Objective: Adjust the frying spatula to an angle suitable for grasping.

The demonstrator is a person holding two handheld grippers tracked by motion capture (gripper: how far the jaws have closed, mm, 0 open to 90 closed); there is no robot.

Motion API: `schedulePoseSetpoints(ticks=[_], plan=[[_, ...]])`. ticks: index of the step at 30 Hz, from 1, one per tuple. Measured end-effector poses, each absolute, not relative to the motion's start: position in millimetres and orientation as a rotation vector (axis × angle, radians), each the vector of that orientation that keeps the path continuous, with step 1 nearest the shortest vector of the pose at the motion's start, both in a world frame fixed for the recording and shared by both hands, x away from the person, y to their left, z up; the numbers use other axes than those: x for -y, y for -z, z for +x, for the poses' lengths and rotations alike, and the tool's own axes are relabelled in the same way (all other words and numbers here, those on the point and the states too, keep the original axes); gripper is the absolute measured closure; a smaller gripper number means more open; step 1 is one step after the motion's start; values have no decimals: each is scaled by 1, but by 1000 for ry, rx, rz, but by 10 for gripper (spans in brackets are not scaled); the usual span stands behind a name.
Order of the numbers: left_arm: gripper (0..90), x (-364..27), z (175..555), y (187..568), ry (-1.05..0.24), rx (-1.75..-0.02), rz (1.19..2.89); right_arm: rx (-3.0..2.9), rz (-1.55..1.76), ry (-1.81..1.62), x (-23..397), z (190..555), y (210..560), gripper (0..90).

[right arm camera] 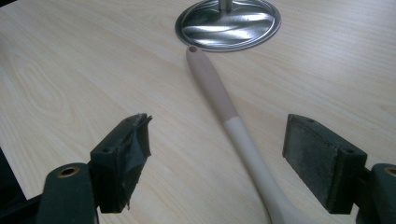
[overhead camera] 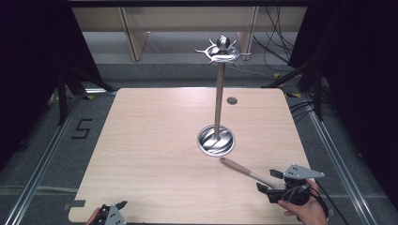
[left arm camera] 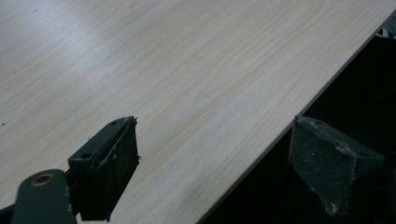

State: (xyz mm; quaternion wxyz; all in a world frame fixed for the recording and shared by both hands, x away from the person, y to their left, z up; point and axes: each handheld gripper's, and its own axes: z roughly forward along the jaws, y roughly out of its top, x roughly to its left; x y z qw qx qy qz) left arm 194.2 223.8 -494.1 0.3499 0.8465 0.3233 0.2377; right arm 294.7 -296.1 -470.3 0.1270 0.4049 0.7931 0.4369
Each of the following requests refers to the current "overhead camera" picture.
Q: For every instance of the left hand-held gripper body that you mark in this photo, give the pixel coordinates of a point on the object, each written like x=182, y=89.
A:
x=114, y=217

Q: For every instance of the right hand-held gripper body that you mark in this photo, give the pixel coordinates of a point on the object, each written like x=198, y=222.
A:
x=300, y=172

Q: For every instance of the steel utensil rack with hooks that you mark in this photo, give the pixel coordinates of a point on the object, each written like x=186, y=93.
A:
x=219, y=93

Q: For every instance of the person's left hand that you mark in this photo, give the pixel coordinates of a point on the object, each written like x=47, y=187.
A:
x=93, y=217

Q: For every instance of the person's right hand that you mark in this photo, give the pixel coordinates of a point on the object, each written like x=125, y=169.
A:
x=313, y=212

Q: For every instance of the black tape strip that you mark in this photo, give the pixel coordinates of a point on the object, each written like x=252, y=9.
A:
x=75, y=203

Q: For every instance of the yellow black tape piece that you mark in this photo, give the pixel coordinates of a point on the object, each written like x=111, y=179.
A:
x=276, y=75
x=294, y=95
x=89, y=97

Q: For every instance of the black metal stand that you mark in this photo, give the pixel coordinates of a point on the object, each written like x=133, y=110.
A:
x=62, y=100
x=318, y=93

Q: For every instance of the grey round table grommet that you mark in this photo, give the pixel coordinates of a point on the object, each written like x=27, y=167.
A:
x=232, y=100

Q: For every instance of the black curtain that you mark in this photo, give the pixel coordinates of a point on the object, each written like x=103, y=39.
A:
x=28, y=62
x=359, y=78

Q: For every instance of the light wooden desk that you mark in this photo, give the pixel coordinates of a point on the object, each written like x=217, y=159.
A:
x=100, y=18

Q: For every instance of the aluminium floor rail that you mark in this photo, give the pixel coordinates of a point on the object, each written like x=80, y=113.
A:
x=338, y=162
x=40, y=162

